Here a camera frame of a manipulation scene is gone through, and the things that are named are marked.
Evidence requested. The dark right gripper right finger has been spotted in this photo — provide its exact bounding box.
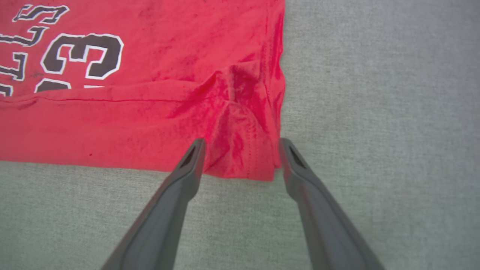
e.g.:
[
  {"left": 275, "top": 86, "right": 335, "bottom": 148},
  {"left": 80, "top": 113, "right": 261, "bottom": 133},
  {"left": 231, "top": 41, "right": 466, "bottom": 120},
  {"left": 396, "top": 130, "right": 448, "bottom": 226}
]
[{"left": 278, "top": 138, "right": 386, "bottom": 270}]

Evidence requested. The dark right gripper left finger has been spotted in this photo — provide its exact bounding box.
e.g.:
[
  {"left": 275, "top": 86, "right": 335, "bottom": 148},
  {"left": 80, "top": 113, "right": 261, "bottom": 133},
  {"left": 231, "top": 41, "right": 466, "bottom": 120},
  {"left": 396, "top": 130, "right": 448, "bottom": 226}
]
[{"left": 100, "top": 138, "right": 207, "bottom": 270}]

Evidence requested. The red and white basketball jersey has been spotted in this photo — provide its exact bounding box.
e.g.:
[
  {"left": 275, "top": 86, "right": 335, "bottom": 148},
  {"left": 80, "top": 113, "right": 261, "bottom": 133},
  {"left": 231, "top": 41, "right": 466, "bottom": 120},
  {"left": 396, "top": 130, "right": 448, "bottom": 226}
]
[{"left": 0, "top": 0, "right": 286, "bottom": 182}]

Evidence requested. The grey fabric sofa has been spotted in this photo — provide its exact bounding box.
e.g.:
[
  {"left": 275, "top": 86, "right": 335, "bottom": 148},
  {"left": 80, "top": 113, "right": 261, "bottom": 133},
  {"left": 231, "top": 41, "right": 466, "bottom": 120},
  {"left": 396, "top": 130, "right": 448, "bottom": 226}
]
[{"left": 0, "top": 0, "right": 480, "bottom": 270}]

